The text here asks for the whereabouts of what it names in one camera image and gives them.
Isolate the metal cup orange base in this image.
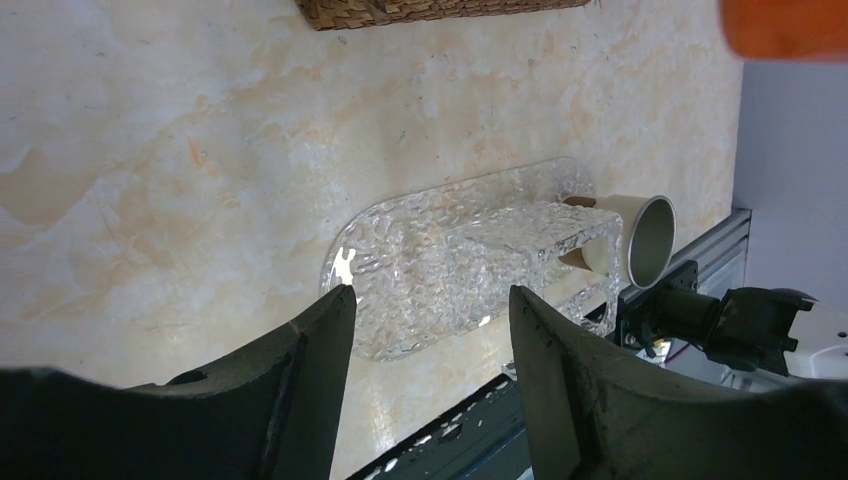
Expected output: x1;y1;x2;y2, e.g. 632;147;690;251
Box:
564;195;677;289

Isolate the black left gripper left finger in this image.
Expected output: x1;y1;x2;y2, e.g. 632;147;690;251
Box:
125;284;358;480

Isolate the clear textured plastic tray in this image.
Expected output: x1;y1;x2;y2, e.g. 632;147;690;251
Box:
319;157;623;362

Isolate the orange translucent plastic mug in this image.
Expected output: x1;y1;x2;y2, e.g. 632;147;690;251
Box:
718;0;847;63

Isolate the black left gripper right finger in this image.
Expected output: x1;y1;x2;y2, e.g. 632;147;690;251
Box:
508;285;763;480

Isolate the brown wicker divided basket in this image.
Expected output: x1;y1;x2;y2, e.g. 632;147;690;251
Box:
295;0;588;31

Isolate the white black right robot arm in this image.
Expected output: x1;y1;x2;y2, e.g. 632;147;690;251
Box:
617;261;847;381

